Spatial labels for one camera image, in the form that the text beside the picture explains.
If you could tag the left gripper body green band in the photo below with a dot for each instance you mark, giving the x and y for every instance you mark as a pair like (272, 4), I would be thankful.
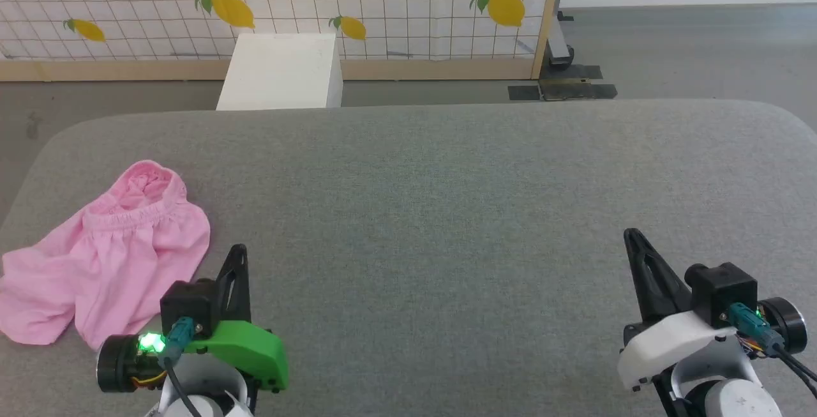
(249, 350)

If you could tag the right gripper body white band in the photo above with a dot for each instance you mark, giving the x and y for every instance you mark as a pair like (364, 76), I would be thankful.
(670, 343)

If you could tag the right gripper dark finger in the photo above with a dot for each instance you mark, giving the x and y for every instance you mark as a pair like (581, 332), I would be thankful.
(660, 289)

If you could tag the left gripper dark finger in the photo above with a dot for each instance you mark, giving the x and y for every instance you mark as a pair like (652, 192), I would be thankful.
(237, 289)

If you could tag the pink cloth shorts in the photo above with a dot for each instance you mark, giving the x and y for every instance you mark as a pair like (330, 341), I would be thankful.
(115, 257)

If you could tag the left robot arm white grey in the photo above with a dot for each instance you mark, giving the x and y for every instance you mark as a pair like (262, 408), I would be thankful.
(204, 394)

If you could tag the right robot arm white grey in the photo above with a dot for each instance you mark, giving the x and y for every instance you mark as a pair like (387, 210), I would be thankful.
(721, 394)

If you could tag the long black floor mat patch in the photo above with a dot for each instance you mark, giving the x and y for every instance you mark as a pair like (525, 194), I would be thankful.
(577, 90)

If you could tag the white rectangular box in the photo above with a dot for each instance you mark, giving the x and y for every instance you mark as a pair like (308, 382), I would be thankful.
(281, 72)

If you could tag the grey fabric sofa surface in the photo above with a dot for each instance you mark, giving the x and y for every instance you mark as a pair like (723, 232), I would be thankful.
(447, 212)

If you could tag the small black floor mat patch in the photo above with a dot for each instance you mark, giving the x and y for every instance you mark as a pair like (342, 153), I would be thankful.
(523, 92)

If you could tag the grey metal stand foot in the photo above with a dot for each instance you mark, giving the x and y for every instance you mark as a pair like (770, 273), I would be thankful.
(559, 46)

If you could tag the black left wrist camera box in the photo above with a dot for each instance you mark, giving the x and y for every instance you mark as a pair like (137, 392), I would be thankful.
(188, 305)

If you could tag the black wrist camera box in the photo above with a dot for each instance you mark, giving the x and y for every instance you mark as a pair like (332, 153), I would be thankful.
(721, 292)
(188, 305)

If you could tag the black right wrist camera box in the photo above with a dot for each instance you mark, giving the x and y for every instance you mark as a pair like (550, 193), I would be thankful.
(721, 292)

